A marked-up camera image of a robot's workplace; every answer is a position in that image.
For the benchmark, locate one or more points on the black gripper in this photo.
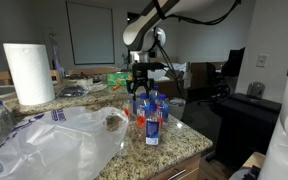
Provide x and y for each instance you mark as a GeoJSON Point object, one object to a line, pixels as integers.
{"type": "Point", "coordinates": [142, 76]}

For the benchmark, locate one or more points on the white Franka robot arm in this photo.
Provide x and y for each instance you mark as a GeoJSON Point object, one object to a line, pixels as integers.
{"type": "Point", "coordinates": [140, 33]}

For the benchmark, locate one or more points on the wooden counter cabinet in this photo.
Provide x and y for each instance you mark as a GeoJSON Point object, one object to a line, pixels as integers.
{"type": "Point", "coordinates": [190, 165]}

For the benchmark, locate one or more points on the clear plastic bag blue print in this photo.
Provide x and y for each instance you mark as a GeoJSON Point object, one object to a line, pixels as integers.
{"type": "Point", "coordinates": [57, 146]}

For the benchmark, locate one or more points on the orange marker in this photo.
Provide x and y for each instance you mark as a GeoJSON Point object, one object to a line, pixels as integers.
{"type": "Point", "coordinates": [116, 87]}

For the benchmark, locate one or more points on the green tissue box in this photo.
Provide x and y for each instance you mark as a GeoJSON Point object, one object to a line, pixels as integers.
{"type": "Point", "coordinates": [117, 79]}

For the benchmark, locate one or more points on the small green plant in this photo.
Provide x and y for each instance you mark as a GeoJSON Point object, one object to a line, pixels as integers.
{"type": "Point", "coordinates": [126, 60]}

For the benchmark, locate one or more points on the small white trash bin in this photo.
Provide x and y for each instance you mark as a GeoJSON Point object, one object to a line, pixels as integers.
{"type": "Point", "coordinates": [177, 108]}

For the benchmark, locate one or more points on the white food container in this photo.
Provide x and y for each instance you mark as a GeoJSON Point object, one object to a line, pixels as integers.
{"type": "Point", "coordinates": [84, 81]}

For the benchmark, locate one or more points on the wooden desk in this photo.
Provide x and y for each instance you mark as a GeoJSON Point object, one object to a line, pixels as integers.
{"type": "Point", "coordinates": [197, 76]}

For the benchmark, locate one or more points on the dark wrapped item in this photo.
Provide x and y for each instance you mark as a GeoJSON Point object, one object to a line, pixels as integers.
{"type": "Point", "coordinates": [71, 91]}

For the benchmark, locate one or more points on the white projector screen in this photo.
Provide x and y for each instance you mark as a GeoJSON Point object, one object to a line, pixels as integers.
{"type": "Point", "coordinates": [90, 33]}

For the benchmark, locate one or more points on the black office chair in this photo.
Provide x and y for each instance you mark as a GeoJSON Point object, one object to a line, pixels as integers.
{"type": "Point", "coordinates": [232, 63]}

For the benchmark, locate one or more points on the white paper towel roll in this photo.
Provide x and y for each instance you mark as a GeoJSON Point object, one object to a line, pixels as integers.
{"type": "Point", "coordinates": [29, 73]}

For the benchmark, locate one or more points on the black cabinet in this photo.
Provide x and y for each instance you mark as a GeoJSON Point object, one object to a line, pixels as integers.
{"type": "Point", "coordinates": [247, 123]}

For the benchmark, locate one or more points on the grey glass jar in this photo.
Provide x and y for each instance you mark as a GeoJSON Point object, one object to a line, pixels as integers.
{"type": "Point", "coordinates": [255, 90]}

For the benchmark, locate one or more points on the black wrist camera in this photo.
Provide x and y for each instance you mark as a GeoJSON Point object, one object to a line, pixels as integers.
{"type": "Point", "coordinates": [147, 66]}

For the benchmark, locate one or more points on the white light switch plate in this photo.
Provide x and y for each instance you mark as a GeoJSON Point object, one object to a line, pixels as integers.
{"type": "Point", "coordinates": [262, 60]}

